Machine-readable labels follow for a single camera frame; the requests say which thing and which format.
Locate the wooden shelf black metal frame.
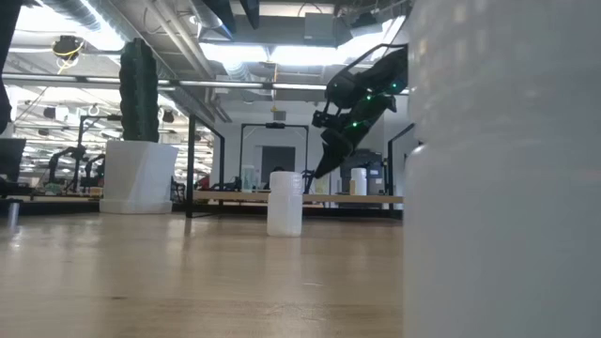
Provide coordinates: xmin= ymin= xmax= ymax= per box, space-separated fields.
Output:
xmin=186 ymin=115 xmax=417 ymax=221

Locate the background black gantry frame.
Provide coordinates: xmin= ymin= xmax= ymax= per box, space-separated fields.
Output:
xmin=76 ymin=114 xmax=124 ymax=193
xmin=239 ymin=122 xmax=310 ymax=189

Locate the black box on metal stand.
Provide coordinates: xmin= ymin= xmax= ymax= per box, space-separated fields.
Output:
xmin=0 ymin=138 xmax=37 ymax=231

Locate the black cabinet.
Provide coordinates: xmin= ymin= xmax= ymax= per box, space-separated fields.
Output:
xmin=346 ymin=148 xmax=384 ymax=194

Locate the white opaque plastic bottle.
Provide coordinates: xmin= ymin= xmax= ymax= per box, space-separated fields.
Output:
xmin=350 ymin=167 xmax=368 ymax=197
xmin=402 ymin=0 xmax=601 ymax=338
xmin=266 ymin=171 xmax=304 ymax=238

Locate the background wooden table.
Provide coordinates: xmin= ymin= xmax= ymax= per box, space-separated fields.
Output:
xmin=21 ymin=192 xmax=102 ymax=204

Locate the green cactus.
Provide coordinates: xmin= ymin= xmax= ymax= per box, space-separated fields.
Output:
xmin=117 ymin=37 xmax=161 ymax=144

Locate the black ceiling device yellow cable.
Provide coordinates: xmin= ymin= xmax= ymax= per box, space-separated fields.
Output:
xmin=51 ymin=35 xmax=85 ymax=75

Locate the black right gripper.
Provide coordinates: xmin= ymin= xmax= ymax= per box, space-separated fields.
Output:
xmin=313 ymin=96 xmax=398 ymax=179

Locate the white hexagonal planter pot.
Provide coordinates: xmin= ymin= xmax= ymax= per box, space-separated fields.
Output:
xmin=99 ymin=139 xmax=180 ymax=216

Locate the long ceiling light bar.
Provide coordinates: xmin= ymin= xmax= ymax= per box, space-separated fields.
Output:
xmin=0 ymin=72 xmax=410 ymax=95

